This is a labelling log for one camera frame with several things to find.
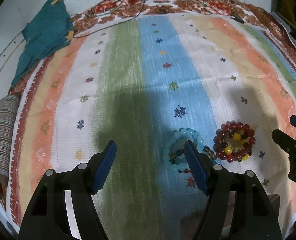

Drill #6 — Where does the yellow and black bead bracelet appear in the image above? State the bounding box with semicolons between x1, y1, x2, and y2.
224;129;251;162

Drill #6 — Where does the multicolour glass bead bracelet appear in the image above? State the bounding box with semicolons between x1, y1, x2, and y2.
168;144;217;174

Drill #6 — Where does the red bead bracelet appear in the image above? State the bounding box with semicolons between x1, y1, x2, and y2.
213;121;256;163

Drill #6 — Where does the light blue bead bracelet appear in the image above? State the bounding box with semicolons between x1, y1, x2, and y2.
162;127;205;172

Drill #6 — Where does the striped folded fabric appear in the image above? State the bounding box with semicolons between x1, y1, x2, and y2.
0;93;21;186

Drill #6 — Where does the black plug on blanket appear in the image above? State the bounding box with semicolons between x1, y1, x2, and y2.
231;14;244;24

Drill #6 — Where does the striped colourful bed sheet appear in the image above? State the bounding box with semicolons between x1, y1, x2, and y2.
6;11;296;240

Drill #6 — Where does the brown floral blanket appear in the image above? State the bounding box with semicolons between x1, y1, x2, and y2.
0;0;296;221

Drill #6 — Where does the teal quilted cloth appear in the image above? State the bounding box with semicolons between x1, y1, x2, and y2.
11;0;74;87

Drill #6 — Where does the white wire rack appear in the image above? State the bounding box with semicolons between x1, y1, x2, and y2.
270;12;296;48

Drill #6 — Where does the black power cable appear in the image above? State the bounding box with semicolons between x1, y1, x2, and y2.
71;0;148;40

